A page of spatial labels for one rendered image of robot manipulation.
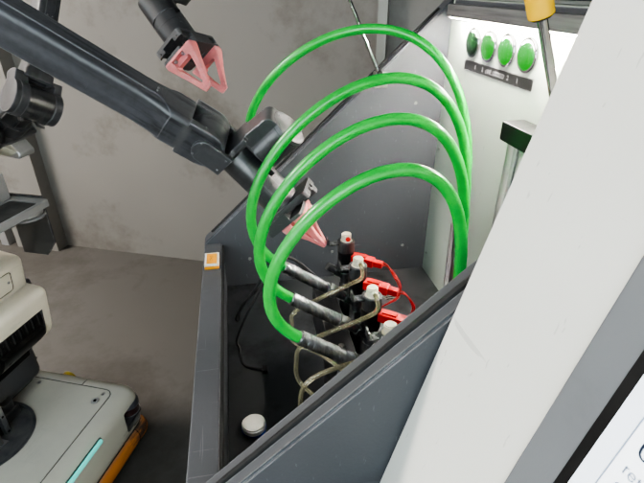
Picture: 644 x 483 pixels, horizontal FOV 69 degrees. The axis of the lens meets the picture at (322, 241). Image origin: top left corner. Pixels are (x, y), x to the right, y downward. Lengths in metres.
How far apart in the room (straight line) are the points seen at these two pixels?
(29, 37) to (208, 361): 0.50
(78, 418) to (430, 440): 1.40
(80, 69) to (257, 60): 1.76
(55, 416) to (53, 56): 1.30
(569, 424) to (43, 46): 0.66
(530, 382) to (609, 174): 0.15
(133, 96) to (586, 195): 0.55
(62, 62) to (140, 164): 2.17
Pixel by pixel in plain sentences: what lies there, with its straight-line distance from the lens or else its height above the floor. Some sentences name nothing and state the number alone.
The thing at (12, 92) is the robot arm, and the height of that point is 1.27.
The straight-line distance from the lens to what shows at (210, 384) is 0.75.
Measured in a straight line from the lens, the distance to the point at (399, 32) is 0.76.
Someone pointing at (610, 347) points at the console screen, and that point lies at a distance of 0.32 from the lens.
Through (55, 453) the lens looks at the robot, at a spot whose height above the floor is 0.28.
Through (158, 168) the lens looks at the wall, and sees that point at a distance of 2.80.
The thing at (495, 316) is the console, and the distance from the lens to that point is 0.40.
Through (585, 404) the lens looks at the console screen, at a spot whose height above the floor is 1.26.
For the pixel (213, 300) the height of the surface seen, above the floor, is 0.95.
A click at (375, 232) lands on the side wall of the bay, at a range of 1.16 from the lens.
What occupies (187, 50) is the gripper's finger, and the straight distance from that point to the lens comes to 0.88.
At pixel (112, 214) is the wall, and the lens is 3.11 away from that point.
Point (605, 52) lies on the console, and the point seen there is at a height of 1.44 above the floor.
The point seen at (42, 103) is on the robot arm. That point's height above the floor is 1.24.
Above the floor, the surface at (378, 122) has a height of 1.34.
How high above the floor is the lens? 1.47
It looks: 29 degrees down
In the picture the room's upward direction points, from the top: straight up
